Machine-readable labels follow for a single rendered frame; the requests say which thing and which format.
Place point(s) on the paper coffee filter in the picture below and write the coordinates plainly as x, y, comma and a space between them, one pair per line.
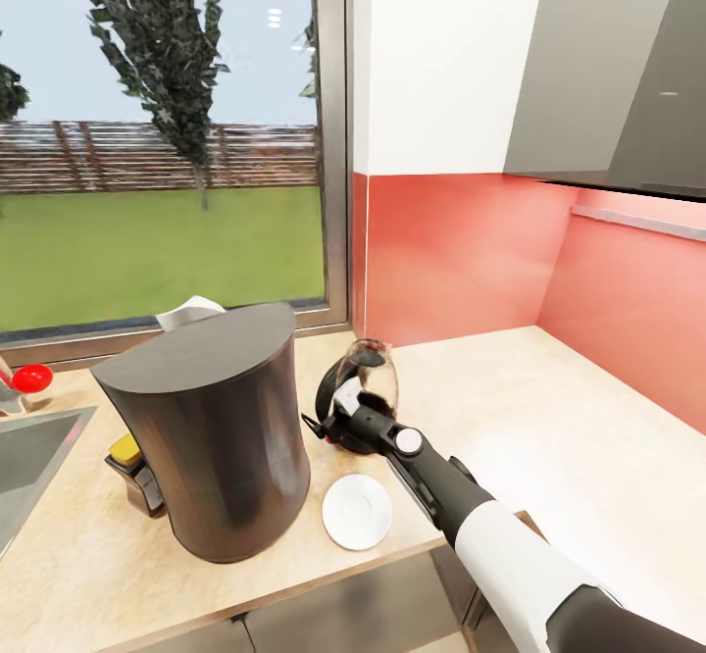
196, 309

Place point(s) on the saucer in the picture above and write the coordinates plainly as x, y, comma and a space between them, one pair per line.
357, 512

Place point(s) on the electric kettle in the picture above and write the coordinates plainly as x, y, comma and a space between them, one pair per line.
382, 389

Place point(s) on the drop in sink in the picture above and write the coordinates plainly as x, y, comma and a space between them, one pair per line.
32, 449

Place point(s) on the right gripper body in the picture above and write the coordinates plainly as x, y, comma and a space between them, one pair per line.
339, 423

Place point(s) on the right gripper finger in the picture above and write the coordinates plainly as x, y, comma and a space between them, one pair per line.
317, 429

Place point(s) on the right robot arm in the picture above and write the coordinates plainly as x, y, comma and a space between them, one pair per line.
547, 602

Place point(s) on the bottle of coffee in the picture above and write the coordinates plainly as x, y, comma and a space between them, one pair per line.
142, 490

